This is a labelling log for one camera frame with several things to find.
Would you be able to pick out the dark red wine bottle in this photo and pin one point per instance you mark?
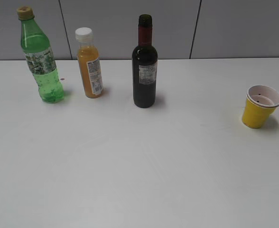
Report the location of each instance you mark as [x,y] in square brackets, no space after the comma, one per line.
[144,65]

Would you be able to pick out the yellow paper cup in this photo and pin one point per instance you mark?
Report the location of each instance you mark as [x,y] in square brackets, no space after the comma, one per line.
[261,102]

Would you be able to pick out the orange juice bottle white cap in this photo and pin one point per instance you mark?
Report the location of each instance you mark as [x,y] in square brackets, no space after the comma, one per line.
[89,63]

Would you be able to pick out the green plastic soda bottle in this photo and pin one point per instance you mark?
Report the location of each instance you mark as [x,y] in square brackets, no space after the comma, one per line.
[39,57]

